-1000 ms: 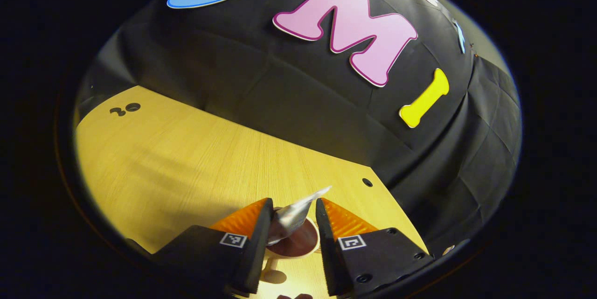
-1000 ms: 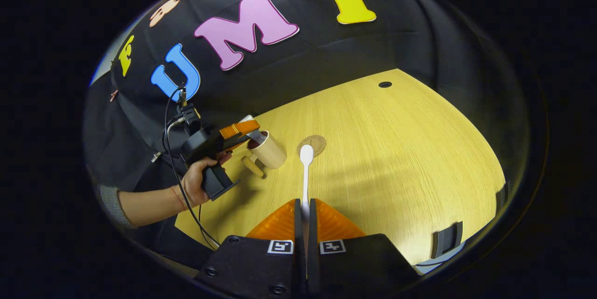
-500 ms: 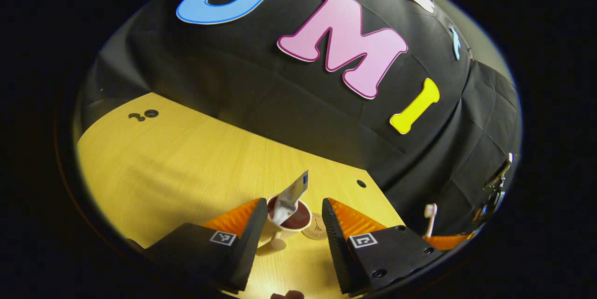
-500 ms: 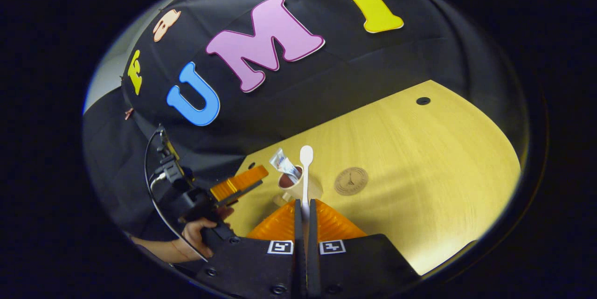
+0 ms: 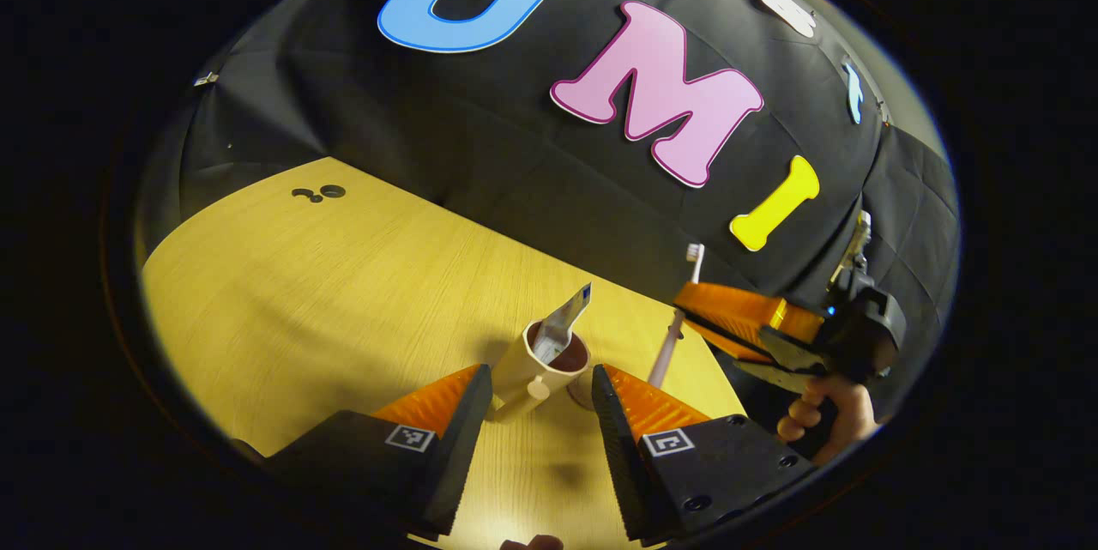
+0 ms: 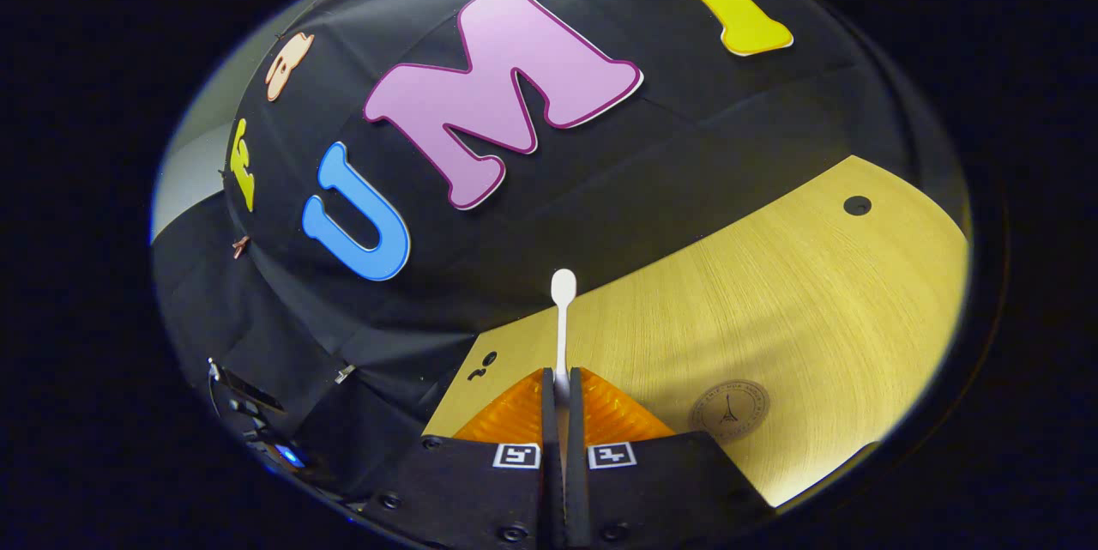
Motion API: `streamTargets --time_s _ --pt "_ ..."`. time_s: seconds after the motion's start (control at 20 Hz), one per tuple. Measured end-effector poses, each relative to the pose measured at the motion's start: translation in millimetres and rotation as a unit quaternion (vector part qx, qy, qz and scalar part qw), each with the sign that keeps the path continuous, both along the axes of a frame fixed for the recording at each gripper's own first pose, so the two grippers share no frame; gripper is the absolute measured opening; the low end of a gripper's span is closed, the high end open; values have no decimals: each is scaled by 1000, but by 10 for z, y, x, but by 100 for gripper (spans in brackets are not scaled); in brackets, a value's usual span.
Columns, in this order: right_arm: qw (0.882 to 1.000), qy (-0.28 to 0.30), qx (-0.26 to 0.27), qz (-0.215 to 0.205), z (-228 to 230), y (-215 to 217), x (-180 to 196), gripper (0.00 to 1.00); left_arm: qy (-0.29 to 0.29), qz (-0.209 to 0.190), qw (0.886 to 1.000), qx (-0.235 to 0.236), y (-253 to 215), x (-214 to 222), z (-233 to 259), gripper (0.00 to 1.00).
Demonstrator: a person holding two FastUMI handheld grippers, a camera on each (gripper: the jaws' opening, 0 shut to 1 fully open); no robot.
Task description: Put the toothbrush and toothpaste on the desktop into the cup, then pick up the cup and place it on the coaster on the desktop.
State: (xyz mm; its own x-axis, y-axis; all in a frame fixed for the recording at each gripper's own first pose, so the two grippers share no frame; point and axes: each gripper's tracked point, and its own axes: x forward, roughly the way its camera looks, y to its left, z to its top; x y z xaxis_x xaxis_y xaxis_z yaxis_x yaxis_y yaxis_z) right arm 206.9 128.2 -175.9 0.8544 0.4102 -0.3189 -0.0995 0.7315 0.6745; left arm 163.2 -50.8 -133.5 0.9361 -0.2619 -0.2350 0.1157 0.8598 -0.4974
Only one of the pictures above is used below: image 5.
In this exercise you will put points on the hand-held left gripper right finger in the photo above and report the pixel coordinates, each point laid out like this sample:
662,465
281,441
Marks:
618,456

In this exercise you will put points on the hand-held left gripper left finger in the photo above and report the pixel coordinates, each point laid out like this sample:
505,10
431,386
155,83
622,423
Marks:
463,447

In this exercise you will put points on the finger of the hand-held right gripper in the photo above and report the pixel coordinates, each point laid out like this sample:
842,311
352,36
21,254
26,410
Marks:
763,361
746,310

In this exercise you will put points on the white toothbrush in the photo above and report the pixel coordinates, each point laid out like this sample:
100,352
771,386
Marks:
669,348

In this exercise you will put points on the beige cup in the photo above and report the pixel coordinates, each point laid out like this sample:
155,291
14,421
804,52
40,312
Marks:
519,370

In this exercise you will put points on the white toothpaste tube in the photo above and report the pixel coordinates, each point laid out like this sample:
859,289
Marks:
559,327

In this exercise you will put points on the wooden desktop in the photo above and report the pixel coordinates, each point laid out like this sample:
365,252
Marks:
326,318

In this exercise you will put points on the black backdrop cloth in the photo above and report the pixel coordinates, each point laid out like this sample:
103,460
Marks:
480,138

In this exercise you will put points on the silver metal clip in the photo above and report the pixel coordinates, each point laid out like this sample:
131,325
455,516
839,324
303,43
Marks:
206,79

